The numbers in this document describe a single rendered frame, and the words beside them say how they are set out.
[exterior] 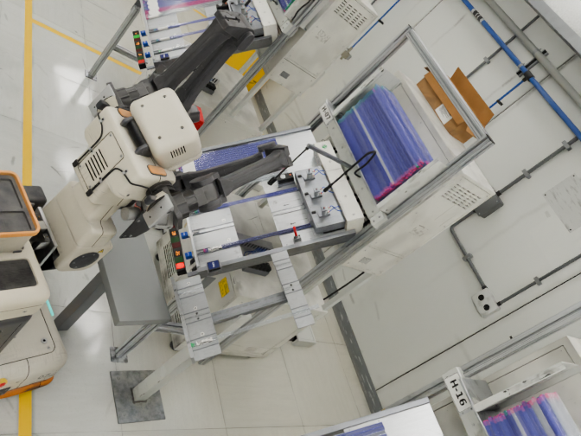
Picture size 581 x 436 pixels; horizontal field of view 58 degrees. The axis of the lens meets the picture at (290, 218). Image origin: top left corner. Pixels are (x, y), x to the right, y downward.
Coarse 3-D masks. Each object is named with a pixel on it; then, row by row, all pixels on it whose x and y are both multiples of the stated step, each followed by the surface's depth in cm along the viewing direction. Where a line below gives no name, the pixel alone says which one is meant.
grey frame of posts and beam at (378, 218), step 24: (408, 24) 245; (384, 48) 252; (360, 72) 259; (336, 96) 266; (312, 120) 275; (336, 144) 254; (480, 144) 204; (456, 168) 209; (240, 192) 302; (360, 192) 236; (384, 216) 224; (360, 240) 233; (336, 264) 244; (264, 312) 264; (144, 336) 247; (240, 336) 276
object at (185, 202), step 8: (168, 192) 159; (176, 192) 161; (184, 192) 162; (192, 192) 162; (176, 200) 159; (184, 200) 159; (192, 200) 161; (176, 208) 157; (184, 208) 159; (192, 208) 162; (176, 216) 156; (184, 216) 161; (176, 224) 160
